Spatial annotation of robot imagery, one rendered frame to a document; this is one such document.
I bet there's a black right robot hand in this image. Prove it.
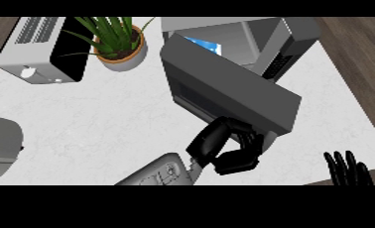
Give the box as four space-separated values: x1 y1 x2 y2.
321 150 375 186

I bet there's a grey microwave body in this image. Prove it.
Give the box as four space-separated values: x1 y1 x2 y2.
159 17 321 83

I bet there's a white toaster oven, black front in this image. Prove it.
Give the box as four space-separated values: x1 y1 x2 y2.
0 17 94 85

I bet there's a dark grey microwave door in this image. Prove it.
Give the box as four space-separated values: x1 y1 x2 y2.
157 33 302 152

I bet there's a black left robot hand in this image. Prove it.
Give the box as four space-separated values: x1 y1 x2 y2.
184 116 267 176

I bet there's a blue and white milk carton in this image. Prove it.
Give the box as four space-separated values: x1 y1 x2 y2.
183 36 224 57

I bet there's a green plant in pale pot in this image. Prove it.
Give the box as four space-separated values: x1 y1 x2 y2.
60 17 156 73

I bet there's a grey rounded appliance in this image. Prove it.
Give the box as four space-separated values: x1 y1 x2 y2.
0 117 25 177

